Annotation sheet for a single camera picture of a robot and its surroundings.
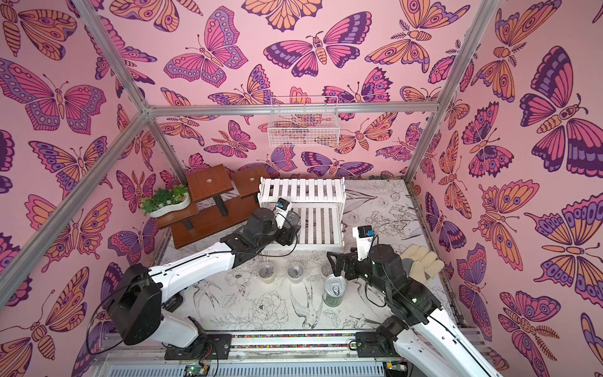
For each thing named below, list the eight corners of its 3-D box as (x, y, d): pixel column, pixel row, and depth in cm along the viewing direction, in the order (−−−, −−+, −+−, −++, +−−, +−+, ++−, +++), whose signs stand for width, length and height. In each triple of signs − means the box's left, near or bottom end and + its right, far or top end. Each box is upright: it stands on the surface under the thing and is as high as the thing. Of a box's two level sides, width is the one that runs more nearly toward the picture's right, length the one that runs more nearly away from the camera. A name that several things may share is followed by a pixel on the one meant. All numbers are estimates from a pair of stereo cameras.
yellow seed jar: (259, 284, 89) (256, 277, 84) (261, 268, 93) (259, 261, 88) (274, 284, 89) (272, 277, 84) (276, 268, 93) (274, 261, 88)
